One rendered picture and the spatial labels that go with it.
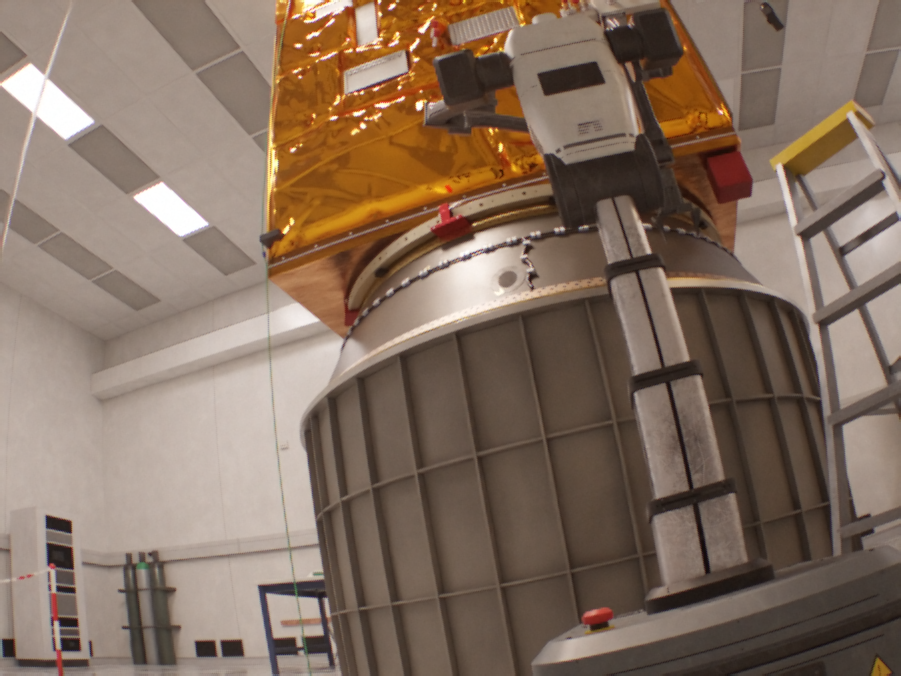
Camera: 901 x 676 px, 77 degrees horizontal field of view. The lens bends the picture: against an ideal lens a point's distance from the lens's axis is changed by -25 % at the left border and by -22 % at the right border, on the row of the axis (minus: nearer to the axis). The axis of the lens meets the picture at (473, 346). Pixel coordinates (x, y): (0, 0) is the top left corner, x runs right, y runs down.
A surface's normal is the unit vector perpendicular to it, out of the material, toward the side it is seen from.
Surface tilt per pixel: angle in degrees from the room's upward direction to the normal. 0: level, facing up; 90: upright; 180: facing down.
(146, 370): 90
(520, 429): 90
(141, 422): 90
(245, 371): 90
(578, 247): 62
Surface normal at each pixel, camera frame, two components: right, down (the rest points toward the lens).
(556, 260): -0.18, -0.75
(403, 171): -0.26, -0.35
